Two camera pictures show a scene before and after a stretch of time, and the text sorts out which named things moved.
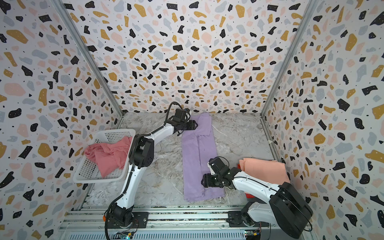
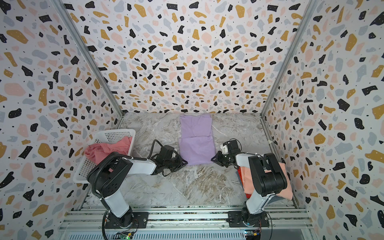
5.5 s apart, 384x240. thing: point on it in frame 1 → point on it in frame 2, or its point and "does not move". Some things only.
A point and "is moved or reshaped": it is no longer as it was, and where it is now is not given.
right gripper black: [208, 180] → [220, 157]
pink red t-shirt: [109, 156] does not move
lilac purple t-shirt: [198, 153] is moved or reshaped
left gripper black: [191, 125] → [179, 164]
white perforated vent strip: [163, 235] does not move
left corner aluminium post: [81, 41] does not move
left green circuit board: [124, 235] does not move
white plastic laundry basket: [88, 172] does not move
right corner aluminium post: [310, 7] does not move
